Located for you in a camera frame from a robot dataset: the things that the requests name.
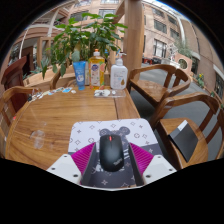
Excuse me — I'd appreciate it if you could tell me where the wooden planter with succulents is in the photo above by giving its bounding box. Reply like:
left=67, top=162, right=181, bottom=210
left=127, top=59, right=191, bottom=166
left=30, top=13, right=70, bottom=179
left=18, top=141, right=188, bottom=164
left=23, top=56, right=68, bottom=86

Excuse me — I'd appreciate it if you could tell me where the blue tube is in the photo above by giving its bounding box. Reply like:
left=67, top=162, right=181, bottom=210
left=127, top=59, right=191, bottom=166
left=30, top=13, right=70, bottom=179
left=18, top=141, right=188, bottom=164
left=72, top=60, right=87, bottom=91

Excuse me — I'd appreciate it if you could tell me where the clear plastic bag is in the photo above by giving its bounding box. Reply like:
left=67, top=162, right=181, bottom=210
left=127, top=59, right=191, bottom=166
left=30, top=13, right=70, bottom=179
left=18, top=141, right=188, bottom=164
left=93, top=88, right=127, bottom=99

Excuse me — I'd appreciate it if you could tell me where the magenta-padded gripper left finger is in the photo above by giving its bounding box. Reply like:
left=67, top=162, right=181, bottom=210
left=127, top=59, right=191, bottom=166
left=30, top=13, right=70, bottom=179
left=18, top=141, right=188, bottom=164
left=46, top=141, right=98, bottom=186

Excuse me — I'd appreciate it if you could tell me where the white sculpture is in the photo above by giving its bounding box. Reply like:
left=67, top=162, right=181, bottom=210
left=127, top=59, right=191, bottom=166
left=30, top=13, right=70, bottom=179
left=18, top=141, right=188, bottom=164
left=168, top=44, right=180, bottom=63

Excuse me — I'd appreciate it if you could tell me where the white pump bottle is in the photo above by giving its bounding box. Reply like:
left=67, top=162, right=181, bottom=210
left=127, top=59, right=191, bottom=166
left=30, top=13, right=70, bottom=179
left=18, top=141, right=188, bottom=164
left=109, top=52, right=129, bottom=90

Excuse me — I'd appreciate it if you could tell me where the black computer mouse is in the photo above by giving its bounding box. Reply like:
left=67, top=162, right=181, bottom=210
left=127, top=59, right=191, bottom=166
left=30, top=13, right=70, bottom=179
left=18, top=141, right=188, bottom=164
left=99, top=134, right=125, bottom=173

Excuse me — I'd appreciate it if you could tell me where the black notebook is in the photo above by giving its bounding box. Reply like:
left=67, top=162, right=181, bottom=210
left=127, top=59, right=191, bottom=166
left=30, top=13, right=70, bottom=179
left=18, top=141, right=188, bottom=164
left=168, top=119, right=199, bottom=163

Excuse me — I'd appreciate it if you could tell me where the wooden armchair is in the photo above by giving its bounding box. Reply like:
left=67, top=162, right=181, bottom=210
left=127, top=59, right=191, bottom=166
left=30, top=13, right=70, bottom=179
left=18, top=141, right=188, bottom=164
left=126, top=63, right=192, bottom=109
left=0, top=85, right=43, bottom=141
left=148, top=92, right=224, bottom=171
left=49, top=66, right=78, bottom=90

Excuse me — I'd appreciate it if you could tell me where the yellow dish soap bottle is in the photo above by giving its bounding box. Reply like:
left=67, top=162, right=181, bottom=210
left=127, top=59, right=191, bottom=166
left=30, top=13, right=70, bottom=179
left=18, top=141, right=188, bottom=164
left=88, top=48, right=106, bottom=90

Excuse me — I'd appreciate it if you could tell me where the grey white printed mouse pad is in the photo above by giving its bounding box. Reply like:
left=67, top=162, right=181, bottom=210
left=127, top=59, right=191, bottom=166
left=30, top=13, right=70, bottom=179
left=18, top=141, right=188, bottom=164
left=67, top=118, right=163, bottom=189

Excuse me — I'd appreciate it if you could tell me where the green potted plant white pot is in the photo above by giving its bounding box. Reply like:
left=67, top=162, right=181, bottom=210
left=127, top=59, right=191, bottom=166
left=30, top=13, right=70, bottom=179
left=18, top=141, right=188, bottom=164
left=41, top=12, right=129, bottom=86

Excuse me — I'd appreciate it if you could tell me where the dark red wooden lectern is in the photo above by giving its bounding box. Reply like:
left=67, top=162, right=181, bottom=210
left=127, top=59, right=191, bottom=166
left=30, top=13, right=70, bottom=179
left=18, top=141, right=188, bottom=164
left=0, top=55, right=28, bottom=113

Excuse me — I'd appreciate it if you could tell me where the yellow flowering plant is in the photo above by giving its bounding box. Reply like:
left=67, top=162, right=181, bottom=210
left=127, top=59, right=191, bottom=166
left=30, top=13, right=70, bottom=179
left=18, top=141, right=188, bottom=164
left=196, top=73, right=205, bottom=88

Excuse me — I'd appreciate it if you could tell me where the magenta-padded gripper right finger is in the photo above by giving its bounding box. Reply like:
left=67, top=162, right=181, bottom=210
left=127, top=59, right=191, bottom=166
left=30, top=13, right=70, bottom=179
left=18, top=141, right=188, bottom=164
left=128, top=142, right=177, bottom=186

